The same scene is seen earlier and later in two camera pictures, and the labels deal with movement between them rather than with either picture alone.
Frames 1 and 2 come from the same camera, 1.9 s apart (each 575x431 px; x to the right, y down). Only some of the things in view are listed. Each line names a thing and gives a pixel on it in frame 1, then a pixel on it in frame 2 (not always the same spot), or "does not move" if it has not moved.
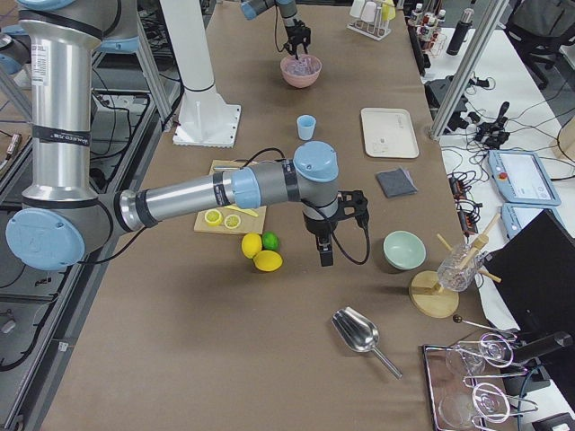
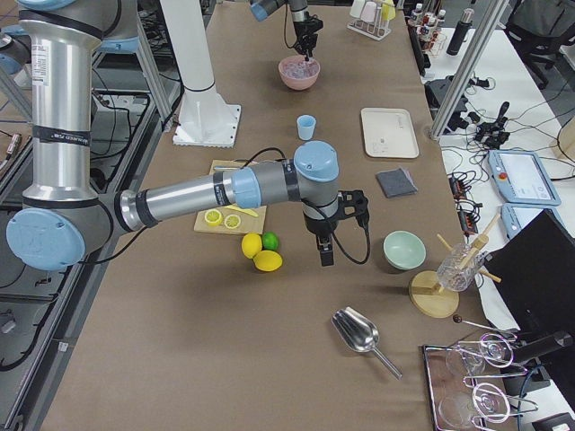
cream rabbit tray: x=389 y=133 does not move
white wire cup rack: x=377 y=30 does not move
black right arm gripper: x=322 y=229 does not move
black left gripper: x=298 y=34 -> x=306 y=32
